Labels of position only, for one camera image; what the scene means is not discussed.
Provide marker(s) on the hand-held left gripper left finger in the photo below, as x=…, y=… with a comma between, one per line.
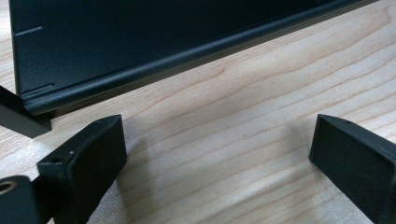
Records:
x=87, y=168

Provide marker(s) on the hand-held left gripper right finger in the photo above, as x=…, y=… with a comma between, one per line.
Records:
x=358, y=161

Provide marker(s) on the black metal shelf rack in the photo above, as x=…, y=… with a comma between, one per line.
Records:
x=124, y=43

